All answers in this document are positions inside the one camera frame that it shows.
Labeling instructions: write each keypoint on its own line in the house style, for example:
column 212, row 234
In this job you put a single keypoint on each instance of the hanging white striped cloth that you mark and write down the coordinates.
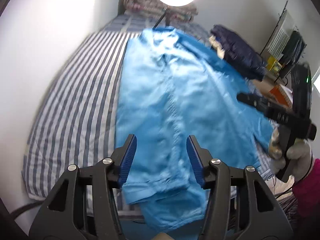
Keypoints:
column 281, row 35

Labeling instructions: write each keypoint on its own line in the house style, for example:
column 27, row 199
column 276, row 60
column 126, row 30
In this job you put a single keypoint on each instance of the low table with orange cloth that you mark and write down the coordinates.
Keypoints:
column 275, row 92

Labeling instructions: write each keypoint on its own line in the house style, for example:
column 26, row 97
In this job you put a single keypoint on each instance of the dark navy puffer jacket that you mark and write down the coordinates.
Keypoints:
column 239, row 54

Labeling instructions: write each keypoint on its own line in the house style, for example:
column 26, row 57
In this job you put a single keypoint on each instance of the light blue work coat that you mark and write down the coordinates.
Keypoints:
column 173, row 86

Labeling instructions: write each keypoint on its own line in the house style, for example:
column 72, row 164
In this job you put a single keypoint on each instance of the yellow box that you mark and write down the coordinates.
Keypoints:
column 273, row 65

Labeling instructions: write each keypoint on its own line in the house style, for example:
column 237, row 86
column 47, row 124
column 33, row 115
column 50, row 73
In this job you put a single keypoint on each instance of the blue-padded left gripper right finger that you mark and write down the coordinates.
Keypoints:
column 195, row 161

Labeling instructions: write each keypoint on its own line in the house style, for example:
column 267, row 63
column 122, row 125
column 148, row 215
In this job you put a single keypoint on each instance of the black clothes rack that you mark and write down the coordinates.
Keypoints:
column 282, row 76

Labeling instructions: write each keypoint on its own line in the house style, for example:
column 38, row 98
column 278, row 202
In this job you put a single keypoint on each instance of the hanging dark clothes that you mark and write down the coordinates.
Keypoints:
column 293, row 49

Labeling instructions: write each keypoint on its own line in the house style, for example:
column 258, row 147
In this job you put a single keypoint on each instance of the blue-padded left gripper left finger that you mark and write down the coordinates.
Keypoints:
column 128, row 151

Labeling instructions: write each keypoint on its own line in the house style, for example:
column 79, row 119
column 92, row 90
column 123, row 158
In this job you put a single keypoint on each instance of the floral pillow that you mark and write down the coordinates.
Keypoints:
column 156, row 8

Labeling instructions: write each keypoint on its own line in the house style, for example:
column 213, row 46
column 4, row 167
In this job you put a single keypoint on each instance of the blue white striped quilt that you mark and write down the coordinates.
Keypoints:
column 76, row 122

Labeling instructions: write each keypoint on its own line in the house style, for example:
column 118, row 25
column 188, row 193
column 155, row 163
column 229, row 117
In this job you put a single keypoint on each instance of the blue checkered bed sheet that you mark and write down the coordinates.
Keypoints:
column 136, row 23

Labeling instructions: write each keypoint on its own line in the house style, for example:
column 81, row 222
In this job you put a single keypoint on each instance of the right forearm in pink sleeve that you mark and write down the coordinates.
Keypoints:
column 307, row 193

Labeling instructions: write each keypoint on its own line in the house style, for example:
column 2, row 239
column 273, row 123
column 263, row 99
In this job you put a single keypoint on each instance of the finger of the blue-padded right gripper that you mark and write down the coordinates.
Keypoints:
column 253, row 100

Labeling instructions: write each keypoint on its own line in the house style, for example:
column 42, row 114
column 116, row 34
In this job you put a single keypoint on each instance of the right hand in grey glove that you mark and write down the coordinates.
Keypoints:
column 300, row 153

